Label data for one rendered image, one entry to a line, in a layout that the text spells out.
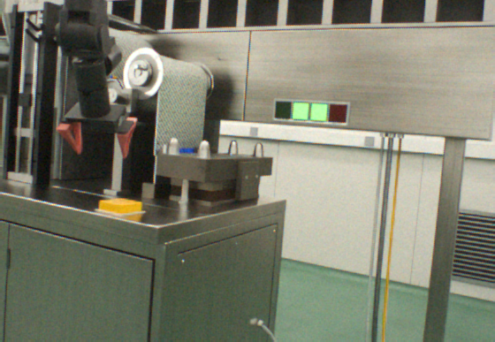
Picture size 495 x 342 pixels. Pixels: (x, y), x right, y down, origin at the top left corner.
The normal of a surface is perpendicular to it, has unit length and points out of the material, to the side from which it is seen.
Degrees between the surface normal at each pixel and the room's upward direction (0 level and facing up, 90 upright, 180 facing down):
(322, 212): 90
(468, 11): 90
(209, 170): 90
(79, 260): 90
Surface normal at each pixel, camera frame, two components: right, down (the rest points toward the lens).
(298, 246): -0.47, 0.00
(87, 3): -0.09, 0.11
